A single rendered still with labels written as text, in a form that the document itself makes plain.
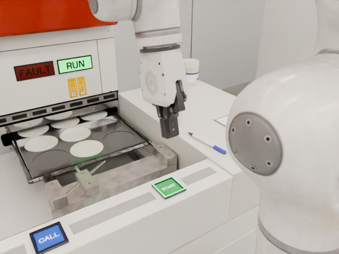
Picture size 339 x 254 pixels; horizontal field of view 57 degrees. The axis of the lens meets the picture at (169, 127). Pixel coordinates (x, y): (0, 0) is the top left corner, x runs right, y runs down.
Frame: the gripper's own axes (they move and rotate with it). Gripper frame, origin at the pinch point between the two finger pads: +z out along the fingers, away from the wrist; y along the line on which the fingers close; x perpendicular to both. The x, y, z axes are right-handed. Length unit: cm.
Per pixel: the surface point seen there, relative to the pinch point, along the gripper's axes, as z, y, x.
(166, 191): 15.0, -2.3, -1.3
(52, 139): 11, -51, -13
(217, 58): 19, -215, 201
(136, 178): 19.5, -21.7, 0.7
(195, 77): 2, -49, 44
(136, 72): 18, -215, 101
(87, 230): 15.5, -1.7, -19.5
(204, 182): 15.7, -0.8, 7.9
